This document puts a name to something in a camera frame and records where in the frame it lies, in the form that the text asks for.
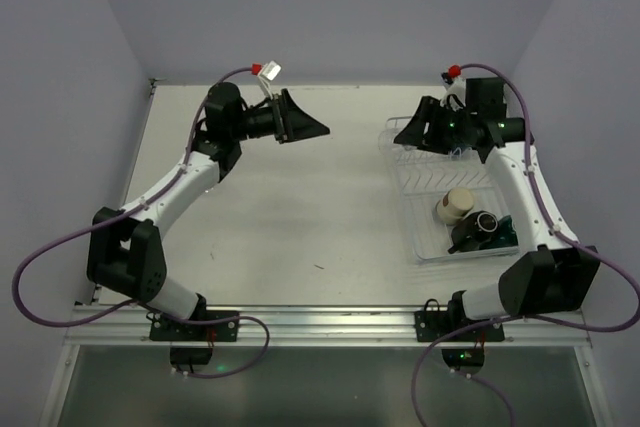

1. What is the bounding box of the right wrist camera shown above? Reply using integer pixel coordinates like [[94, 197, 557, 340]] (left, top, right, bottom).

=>
[[440, 73, 466, 111]]

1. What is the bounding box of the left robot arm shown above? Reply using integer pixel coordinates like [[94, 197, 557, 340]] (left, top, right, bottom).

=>
[[87, 82, 330, 322]]

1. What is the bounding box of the beige cup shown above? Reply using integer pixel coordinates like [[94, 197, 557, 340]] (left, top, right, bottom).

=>
[[436, 187, 475, 225]]

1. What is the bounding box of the right black controller box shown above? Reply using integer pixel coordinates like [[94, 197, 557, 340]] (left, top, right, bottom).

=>
[[442, 348, 485, 375]]

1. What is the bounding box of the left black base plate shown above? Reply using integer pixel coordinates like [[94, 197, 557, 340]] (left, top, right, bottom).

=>
[[146, 308, 239, 343]]

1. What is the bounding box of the black mug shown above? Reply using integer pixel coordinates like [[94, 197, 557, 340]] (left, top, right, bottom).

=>
[[448, 210, 499, 254]]

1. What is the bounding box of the left black controller box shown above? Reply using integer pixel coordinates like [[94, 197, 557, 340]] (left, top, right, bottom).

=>
[[169, 347, 212, 371]]

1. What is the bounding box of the white wire dish rack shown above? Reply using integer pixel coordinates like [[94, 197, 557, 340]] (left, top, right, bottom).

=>
[[378, 116, 518, 265]]

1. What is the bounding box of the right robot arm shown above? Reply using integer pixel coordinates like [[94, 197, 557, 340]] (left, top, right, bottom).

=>
[[394, 76, 601, 321]]

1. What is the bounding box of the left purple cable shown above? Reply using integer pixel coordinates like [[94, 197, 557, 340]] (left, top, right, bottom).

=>
[[10, 62, 271, 379]]

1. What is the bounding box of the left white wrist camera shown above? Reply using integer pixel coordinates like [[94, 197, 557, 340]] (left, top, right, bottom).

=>
[[256, 61, 282, 98]]

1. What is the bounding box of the aluminium mounting rail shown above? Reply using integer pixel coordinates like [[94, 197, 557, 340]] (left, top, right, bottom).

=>
[[64, 306, 590, 347]]

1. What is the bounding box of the black controller box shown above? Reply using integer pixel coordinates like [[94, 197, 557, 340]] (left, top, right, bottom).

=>
[[442, 348, 485, 375], [169, 347, 212, 371]]

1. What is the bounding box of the teal cup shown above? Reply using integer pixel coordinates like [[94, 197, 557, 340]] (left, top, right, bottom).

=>
[[486, 215, 518, 249]]

